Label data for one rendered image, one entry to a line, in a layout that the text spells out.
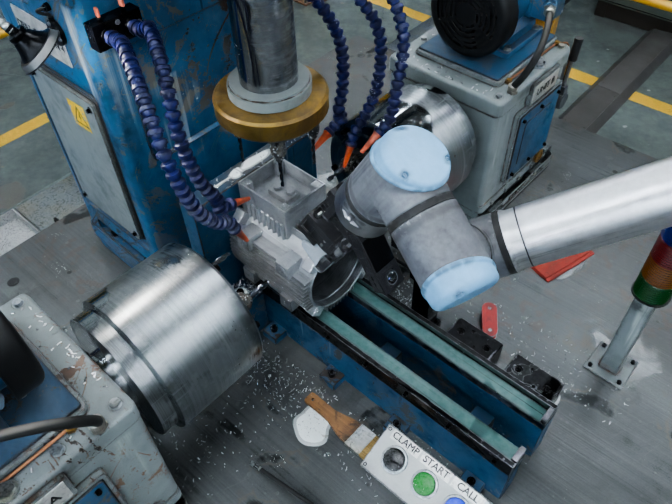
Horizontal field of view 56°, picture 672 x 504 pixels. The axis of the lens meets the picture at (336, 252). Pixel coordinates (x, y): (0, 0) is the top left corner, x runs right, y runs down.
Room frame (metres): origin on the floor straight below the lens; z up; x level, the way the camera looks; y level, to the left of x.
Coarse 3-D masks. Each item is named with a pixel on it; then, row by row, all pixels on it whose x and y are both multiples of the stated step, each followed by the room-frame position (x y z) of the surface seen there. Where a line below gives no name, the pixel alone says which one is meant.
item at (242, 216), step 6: (240, 210) 0.83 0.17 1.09; (234, 216) 0.83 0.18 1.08; (240, 216) 0.82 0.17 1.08; (246, 216) 0.82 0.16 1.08; (240, 222) 0.81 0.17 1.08; (246, 222) 0.82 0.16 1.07; (306, 258) 0.71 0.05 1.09; (306, 264) 0.70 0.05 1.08; (312, 264) 0.70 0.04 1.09; (306, 270) 0.69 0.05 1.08; (312, 270) 0.69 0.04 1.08; (360, 276) 0.78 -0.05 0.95; (312, 312) 0.69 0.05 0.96; (318, 312) 0.70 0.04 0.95
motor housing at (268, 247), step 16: (240, 224) 0.83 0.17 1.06; (256, 224) 0.81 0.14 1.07; (256, 240) 0.78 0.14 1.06; (272, 240) 0.78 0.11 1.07; (288, 240) 0.76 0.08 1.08; (240, 256) 0.79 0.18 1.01; (256, 256) 0.77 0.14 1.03; (272, 256) 0.74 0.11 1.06; (304, 256) 0.73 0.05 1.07; (352, 256) 0.81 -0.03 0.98; (256, 272) 0.77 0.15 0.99; (272, 272) 0.74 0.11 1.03; (304, 272) 0.71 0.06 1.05; (336, 272) 0.80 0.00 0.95; (352, 272) 0.79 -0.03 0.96; (288, 288) 0.71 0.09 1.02; (304, 288) 0.68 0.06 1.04; (320, 288) 0.76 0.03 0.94; (336, 288) 0.76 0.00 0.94; (352, 288) 0.77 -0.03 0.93; (304, 304) 0.68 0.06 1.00; (320, 304) 0.71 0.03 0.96; (336, 304) 0.74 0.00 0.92
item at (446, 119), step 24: (384, 96) 1.10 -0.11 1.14; (408, 96) 1.06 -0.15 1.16; (432, 96) 1.06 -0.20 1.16; (408, 120) 0.99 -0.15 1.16; (432, 120) 1.00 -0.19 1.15; (456, 120) 1.02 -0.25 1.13; (336, 144) 1.04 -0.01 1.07; (360, 144) 0.99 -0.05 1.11; (456, 144) 0.98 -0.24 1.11; (336, 168) 1.03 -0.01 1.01; (456, 168) 0.96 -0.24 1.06
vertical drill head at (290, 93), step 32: (256, 0) 0.80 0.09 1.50; (288, 0) 0.82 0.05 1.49; (256, 32) 0.80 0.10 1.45; (288, 32) 0.82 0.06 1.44; (256, 64) 0.80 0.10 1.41; (288, 64) 0.81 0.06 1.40; (224, 96) 0.83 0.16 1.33; (256, 96) 0.79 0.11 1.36; (288, 96) 0.79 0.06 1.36; (320, 96) 0.82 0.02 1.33; (224, 128) 0.78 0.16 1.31; (256, 128) 0.75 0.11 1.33; (288, 128) 0.76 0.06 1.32
